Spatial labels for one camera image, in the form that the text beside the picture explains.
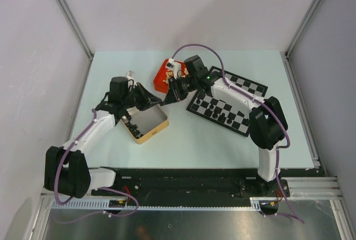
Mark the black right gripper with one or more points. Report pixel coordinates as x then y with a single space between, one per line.
174 95

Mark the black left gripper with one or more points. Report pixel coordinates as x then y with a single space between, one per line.
147 99

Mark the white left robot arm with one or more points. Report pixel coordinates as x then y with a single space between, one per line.
66 169

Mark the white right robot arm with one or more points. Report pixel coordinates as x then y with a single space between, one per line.
267 123

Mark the pile of white chess pieces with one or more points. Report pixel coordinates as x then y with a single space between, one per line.
170 74

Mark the pile of black chess pieces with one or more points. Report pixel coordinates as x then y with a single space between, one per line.
134 130

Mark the red plastic tray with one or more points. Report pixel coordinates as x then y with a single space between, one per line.
159 85

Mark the gold metal tin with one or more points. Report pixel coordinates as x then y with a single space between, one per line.
150 122

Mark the black and white chessboard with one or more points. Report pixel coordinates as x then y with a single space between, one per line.
231 112

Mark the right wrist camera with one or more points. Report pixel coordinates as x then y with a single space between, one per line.
173 66

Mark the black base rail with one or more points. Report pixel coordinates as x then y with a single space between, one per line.
240 182

